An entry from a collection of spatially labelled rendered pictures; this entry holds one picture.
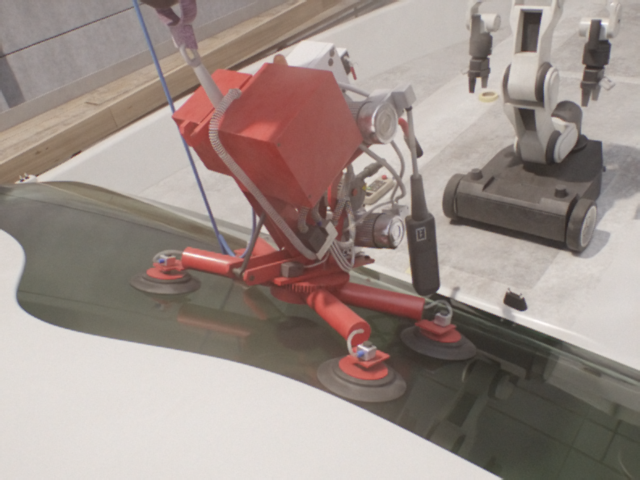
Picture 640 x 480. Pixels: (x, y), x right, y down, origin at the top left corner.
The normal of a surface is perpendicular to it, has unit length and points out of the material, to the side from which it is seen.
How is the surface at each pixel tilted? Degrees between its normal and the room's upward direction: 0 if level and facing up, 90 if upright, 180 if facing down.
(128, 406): 21
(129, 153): 90
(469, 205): 90
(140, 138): 90
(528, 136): 30
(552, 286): 0
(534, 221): 90
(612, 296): 5
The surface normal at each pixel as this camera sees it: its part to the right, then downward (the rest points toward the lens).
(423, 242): 0.27, 0.51
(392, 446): 0.09, -0.94
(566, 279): -0.15, -0.82
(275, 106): -0.36, -0.60
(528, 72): -0.61, 0.14
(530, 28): -0.62, 0.37
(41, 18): 0.78, 0.24
